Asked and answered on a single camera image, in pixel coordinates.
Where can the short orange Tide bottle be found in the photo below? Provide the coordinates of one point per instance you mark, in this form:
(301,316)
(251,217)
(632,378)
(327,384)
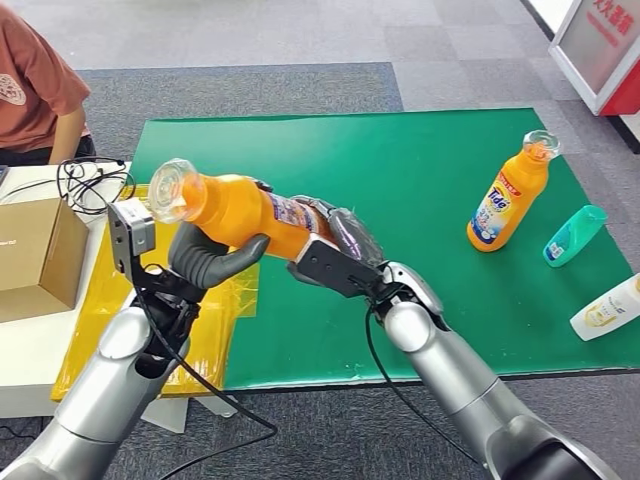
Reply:
(510,192)

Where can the white side table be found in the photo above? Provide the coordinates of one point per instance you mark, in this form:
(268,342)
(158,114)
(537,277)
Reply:
(25,358)

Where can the brown cardboard box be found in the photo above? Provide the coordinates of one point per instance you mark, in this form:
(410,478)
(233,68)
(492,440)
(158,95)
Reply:
(30,258)

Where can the person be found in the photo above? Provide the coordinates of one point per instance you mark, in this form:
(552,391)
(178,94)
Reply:
(35,86)

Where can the white plastic bottle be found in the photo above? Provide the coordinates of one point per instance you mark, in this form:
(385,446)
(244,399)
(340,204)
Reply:
(607,308)

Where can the green table mat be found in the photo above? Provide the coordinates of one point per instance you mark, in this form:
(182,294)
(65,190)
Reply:
(425,166)

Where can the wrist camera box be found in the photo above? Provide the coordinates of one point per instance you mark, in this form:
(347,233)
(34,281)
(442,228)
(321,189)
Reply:
(335,268)
(130,232)

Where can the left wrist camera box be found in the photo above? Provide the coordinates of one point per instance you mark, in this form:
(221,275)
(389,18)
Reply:
(130,232)

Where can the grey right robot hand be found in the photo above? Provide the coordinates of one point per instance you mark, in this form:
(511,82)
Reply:
(355,238)

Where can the long orange detergent bottle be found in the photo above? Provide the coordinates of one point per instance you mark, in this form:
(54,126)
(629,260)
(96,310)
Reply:
(235,212)

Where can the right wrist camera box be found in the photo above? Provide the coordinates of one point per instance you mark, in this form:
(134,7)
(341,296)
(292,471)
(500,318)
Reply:
(335,268)

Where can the person's forearm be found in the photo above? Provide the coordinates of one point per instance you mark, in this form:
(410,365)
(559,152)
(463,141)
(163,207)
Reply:
(67,136)

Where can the teal plastic bottle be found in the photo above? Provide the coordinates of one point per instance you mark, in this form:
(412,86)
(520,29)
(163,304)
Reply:
(575,235)

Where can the red and white sign stand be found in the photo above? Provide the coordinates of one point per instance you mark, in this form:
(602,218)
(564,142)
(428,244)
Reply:
(600,46)

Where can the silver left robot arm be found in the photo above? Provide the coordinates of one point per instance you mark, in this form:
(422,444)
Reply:
(105,397)

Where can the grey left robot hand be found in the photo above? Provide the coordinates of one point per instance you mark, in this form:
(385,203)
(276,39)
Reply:
(200,262)

